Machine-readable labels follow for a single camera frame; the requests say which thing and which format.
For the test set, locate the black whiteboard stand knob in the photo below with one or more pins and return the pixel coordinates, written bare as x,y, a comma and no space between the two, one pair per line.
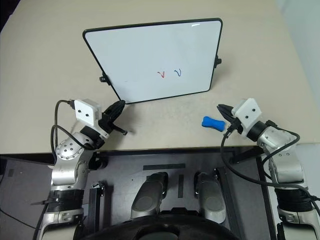
218,61
102,78

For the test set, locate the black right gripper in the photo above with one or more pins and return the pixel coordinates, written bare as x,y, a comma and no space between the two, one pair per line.
235,125

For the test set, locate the black base platform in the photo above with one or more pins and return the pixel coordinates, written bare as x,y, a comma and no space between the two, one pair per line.
120,175

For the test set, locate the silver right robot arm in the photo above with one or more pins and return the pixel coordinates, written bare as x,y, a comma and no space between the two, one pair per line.
287,167

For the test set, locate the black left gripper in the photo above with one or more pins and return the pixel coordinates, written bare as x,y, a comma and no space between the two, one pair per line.
107,122

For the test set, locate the black framed whiteboard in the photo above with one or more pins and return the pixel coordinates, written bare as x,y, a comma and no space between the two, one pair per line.
150,55

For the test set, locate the grey rounded left foot shell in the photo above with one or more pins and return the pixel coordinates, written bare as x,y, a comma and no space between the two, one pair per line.
150,195

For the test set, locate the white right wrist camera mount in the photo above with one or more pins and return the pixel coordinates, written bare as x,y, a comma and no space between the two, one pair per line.
246,110

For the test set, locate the black upright frame post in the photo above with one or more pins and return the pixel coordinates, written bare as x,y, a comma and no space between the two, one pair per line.
95,207

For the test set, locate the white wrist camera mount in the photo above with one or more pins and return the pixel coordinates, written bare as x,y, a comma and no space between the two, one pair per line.
86,112
246,110

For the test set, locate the grey rounded right foot shell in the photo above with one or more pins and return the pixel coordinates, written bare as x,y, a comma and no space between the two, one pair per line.
210,197

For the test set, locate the black round robot waist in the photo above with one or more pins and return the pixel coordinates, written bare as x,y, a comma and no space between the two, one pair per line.
155,227

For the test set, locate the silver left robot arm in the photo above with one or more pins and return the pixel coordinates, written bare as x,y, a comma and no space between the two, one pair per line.
66,150

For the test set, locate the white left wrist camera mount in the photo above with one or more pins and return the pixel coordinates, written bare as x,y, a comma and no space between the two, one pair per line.
86,112

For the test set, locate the grey rounded foot shell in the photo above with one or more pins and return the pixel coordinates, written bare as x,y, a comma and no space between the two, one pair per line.
210,197
150,195

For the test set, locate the blue bone-shaped eraser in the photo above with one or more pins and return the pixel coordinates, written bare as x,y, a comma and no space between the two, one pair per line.
213,123

